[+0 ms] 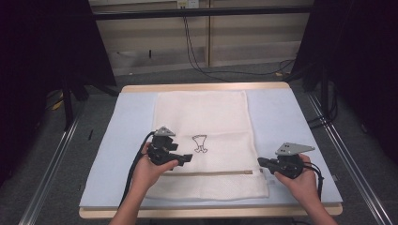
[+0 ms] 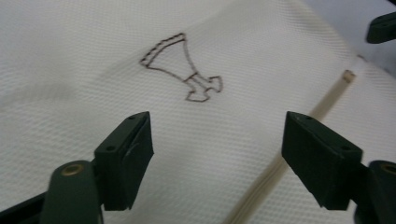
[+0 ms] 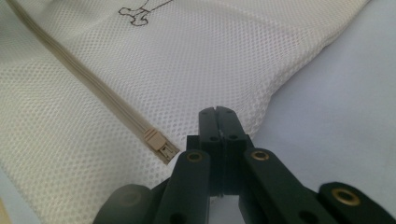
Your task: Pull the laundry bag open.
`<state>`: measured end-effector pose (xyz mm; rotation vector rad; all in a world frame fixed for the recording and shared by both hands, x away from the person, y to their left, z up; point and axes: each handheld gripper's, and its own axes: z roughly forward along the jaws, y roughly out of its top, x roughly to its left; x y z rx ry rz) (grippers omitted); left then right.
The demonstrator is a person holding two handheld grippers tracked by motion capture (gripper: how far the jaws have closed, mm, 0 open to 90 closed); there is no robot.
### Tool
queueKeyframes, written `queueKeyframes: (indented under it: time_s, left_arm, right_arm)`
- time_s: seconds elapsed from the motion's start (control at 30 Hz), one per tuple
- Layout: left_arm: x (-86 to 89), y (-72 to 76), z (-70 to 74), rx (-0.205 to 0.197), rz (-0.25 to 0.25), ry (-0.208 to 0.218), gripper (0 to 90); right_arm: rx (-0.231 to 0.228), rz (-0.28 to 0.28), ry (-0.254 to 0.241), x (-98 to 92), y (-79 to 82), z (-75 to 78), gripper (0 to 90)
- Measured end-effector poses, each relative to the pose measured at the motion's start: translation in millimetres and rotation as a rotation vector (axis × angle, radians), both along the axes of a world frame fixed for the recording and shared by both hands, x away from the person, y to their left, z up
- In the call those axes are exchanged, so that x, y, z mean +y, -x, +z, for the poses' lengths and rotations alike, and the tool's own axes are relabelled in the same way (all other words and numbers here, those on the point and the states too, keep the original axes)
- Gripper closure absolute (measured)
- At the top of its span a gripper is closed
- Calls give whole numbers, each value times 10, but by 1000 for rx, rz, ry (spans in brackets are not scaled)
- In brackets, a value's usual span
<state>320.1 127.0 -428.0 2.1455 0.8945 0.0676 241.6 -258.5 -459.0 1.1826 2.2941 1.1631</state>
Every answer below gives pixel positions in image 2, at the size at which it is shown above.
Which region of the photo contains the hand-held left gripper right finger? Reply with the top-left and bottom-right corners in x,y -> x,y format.
281,110 -> 364,212

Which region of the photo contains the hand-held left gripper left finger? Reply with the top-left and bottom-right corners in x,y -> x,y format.
93,110 -> 155,212

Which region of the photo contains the white zip-up garment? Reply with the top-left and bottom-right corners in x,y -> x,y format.
0,0 -> 396,224

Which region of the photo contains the light blue table mat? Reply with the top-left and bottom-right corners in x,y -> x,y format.
301,0 -> 396,78

